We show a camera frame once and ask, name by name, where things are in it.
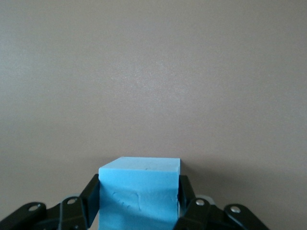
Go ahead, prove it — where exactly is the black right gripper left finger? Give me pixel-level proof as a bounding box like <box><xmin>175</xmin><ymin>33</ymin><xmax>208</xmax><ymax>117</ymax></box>
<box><xmin>0</xmin><ymin>174</ymin><xmax>100</xmax><ymax>230</ymax></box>

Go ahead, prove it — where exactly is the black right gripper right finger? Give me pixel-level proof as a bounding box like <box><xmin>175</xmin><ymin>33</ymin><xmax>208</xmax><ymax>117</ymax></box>
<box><xmin>173</xmin><ymin>175</ymin><xmax>270</xmax><ymax>230</ymax></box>

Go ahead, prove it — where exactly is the blue foam block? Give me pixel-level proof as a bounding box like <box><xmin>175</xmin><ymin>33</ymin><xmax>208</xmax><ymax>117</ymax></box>
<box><xmin>98</xmin><ymin>156</ymin><xmax>181</xmax><ymax>230</ymax></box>

